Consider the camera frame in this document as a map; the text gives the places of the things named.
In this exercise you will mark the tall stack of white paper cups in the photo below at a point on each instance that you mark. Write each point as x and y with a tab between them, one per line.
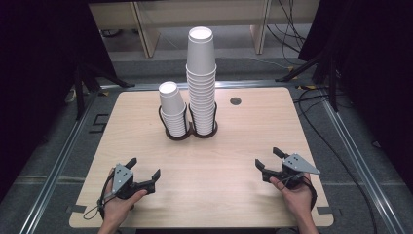
201	65

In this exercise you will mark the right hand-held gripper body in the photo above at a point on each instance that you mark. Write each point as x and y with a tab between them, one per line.
297	164

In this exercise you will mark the short stack of white paper cups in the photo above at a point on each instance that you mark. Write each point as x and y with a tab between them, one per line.
170	100

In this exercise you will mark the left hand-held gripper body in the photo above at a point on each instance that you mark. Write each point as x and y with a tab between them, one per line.
121	178

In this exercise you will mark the round black table grommet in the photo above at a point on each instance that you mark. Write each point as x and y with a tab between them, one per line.
235	101

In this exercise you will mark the black metal stand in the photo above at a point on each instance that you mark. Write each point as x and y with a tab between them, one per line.
79	94
332	84

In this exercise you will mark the person's left hand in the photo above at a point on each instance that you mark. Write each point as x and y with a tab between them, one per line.
115	208

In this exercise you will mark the person's right hand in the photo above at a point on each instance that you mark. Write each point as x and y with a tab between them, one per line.
298	200

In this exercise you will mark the aluminium floor rail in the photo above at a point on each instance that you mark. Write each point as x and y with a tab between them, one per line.
360	162
259	84
55	169

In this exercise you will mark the light wooden desk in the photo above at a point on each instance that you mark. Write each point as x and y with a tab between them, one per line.
147	37

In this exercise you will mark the black curtain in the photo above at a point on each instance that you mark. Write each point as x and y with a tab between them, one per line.
39	65
376	65

